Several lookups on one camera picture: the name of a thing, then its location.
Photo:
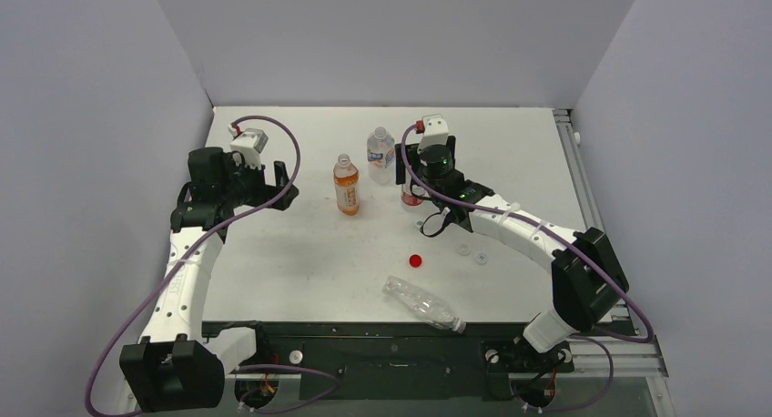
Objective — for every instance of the orange tea bottle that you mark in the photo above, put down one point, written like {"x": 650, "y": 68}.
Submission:
{"x": 346, "y": 183}

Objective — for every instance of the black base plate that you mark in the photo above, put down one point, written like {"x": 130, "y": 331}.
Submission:
{"x": 390, "y": 361}

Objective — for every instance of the aluminium frame rail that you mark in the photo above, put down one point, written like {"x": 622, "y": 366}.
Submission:
{"x": 631, "y": 359}

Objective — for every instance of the clear crushed bottle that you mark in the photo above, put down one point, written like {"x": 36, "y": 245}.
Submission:
{"x": 424, "y": 305}

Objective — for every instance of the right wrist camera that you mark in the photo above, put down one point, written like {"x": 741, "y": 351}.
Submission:
{"x": 433, "y": 130}

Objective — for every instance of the red-cap water bottle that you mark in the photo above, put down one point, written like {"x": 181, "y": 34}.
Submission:
{"x": 412, "y": 194}

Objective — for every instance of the white crushed-bottle cap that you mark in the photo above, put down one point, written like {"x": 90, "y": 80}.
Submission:
{"x": 464, "y": 250}

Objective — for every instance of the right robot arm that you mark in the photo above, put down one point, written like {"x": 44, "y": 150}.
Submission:
{"x": 587, "y": 278}

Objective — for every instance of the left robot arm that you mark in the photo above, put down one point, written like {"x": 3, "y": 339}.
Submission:
{"x": 170, "y": 368}

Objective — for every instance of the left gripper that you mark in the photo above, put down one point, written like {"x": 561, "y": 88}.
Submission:
{"x": 265, "y": 193}

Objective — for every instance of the red bottle cap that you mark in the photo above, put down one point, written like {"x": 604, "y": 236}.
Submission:
{"x": 415, "y": 260}

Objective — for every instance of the clear blue-label bottle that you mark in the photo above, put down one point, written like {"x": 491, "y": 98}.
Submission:
{"x": 380, "y": 155}

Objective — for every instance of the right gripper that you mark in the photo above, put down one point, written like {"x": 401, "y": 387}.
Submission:
{"x": 407, "y": 160}

